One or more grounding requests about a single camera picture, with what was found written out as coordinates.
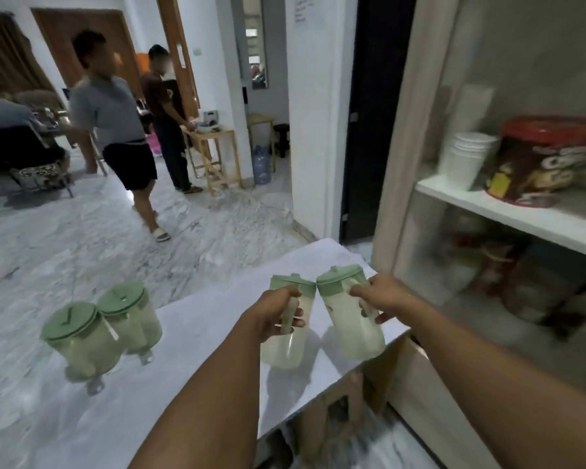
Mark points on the person's left hand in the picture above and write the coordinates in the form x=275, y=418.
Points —
x=271, y=312

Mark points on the person's right hand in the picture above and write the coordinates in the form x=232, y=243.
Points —
x=393, y=293

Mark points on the person's left fingers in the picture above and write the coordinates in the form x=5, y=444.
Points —
x=297, y=318

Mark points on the person's right thumb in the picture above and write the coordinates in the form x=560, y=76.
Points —
x=364, y=290

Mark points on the green lidded plastic pitcher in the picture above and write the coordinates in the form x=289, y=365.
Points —
x=285, y=346
x=349, y=327
x=132, y=312
x=80, y=341

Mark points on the person's right forearm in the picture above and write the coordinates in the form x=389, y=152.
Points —
x=493, y=385

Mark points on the person's left forearm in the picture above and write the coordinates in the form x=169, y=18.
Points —
x=210, y=395

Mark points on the blue water gallon bottle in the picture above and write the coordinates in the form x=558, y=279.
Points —
x=261, y=166

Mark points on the stack of white cups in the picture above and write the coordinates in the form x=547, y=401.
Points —
x=464, y=161

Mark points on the white cabinet shelf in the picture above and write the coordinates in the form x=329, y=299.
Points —
x=517, y=217

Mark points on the black door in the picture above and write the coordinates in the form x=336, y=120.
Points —
x=376, y=117

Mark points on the black stool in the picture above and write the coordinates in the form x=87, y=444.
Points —
x=282, y=136

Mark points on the glass front cabinet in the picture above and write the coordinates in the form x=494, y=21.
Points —
x=420, y=117

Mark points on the light wooden side table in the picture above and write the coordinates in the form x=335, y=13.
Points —
x=219, y=151

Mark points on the light wooden stool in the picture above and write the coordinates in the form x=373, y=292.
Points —
x=261, y=122

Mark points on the grey appliance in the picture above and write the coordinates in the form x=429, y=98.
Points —
x=209, y=121

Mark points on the red lidded biscuit tin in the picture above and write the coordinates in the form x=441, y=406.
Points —
x=542, y=161

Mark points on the brown wooden door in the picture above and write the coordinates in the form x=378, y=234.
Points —
x=58, y=48

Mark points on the brown curtain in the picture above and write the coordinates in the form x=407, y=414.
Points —
x=5, y=53

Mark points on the wall mirror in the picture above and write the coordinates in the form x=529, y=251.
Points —
x=255, y=43

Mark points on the wooden door frame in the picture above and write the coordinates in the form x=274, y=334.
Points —
x=176, y=43

